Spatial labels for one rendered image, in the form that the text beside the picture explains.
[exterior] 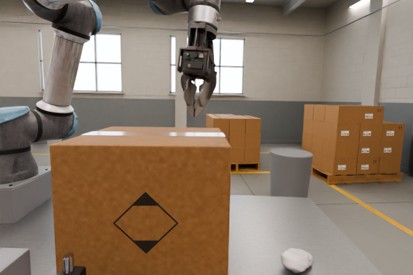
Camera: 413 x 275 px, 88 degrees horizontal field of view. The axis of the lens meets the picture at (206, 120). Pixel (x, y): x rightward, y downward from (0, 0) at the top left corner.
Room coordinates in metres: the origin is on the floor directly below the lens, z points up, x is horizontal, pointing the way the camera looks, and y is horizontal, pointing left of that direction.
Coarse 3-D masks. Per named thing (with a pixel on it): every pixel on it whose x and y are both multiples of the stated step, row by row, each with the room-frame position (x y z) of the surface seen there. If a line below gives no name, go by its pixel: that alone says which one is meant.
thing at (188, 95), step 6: (186, 84) 0.54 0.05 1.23; (192, 84) 0.54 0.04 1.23; (186, 90) 0.51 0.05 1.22; (192, 90) 0.54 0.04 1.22; (186, 96) 0.51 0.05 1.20; (192, 96) 0.53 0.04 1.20; (186, 102) 0.51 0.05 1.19; (192, 102) 0.53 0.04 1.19; (192, 108) 0.53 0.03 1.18; (192, 114) 0.53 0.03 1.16
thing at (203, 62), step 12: (192, 24) 0.49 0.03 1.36; (204, 24) 0.49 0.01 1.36; (192, 36) 0.52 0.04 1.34; (204, 36) 0.50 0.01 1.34; (180, 48) 0.49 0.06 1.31; (192, 48) 0.49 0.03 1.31; (204, 48) 0.48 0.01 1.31; (192, 60) 0.48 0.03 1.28; (204, 60) 0.48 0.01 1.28; (180, 72) 0.51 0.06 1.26; (192, 72) 0.49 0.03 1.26; (204, 72) 0.48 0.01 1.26
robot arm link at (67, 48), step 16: (64, 16) 0.68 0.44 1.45; (80, 16) 0.72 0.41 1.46; (96, 16) 0.77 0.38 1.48; (64, 32) 0.71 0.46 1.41; (80, 32) 0.74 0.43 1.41; (96, 32) 0.80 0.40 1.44; (64, 48) 0.74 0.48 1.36; (80, 48) 0.77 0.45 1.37; (64, 64) 0.75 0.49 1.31; (48, 80) 0.75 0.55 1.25; (64, 80) 0.76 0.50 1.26; (48, 96) 0.76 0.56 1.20; (64, 96) 0.77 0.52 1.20; (48, 112) 0.75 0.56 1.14; (64, 112) 0.78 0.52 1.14; (48, 128) 0.75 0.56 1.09; (64, 128) 0.80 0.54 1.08
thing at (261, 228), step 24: (24, 216) 0.63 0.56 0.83; (48, 216) 0.63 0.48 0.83; (240, 216) 0.64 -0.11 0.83; (264, 216) 0.65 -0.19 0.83; (288, 216) 0.65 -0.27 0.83; (312, 216) 0.65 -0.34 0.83; (0, 240) 0.51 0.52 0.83; (24, 240) 0.52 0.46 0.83; (48, 240) 0.52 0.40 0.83; (240, 240) 0.53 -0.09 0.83; (264, 240) 0.53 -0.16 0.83; (288, 240) 0.53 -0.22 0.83; (312, 240) 0.53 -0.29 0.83; (336, 240) 0.53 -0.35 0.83; (48, 264) 0.44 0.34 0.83; (240, 264) 0.45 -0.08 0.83; (264, 264) 0.45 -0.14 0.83; (312, 264) 0.45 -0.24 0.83; (336, 264) 0.45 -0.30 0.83; (360, 264) 0.45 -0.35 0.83
